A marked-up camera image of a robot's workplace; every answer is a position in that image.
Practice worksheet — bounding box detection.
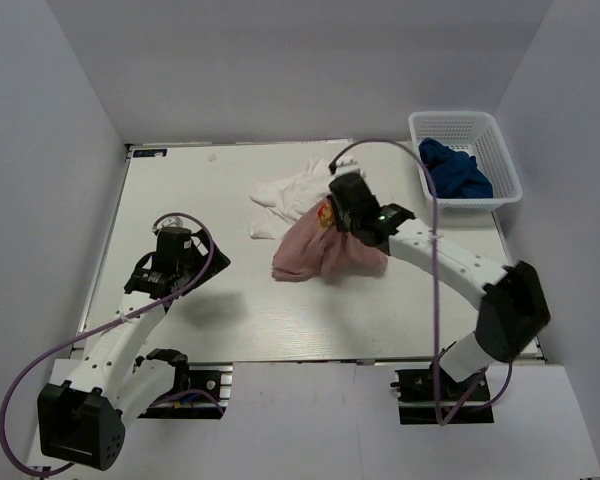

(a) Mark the white t shirt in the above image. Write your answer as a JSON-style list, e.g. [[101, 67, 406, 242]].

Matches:
[[249, 158, 336, 240]]

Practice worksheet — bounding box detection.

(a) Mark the blue label sticker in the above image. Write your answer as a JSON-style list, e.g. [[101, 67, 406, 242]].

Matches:
[[132, 148, 168, 158]]

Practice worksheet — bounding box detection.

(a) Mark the pink printed t shirt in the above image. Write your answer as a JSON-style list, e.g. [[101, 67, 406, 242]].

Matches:
[[271, 198, 388, 282]]

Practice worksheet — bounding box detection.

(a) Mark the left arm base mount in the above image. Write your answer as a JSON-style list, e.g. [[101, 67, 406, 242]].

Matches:
[[140, 364, 233, 420]]

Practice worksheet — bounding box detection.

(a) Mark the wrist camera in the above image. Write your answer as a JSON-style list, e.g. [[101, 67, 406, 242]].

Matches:
[[329, 156, 366, 178], [152, 215, 183, 235]]

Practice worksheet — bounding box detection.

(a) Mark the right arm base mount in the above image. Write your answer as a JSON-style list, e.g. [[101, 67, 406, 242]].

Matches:
[[391, 367, 494, 426]]

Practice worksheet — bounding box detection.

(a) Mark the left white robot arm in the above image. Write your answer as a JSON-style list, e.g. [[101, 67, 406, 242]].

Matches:
[[37, 226, 230, 471]]

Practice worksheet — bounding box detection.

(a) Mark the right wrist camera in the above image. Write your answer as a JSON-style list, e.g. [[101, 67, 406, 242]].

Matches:
[[329, 156, 366, 178]]

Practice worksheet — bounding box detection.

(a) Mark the blue t shirt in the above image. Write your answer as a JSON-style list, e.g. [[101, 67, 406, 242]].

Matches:
[[418, 138, 494, 199]]

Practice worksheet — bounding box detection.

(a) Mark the white plastic basket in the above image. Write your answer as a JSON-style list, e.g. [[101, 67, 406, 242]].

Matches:
[[408, 111, 523, 212]]

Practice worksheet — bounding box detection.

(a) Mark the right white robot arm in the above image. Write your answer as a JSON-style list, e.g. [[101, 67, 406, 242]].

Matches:
[[329, 173, 551, 399]]

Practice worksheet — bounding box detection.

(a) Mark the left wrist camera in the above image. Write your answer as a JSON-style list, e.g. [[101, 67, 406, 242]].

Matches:
[[152, 215, 183, 235]]

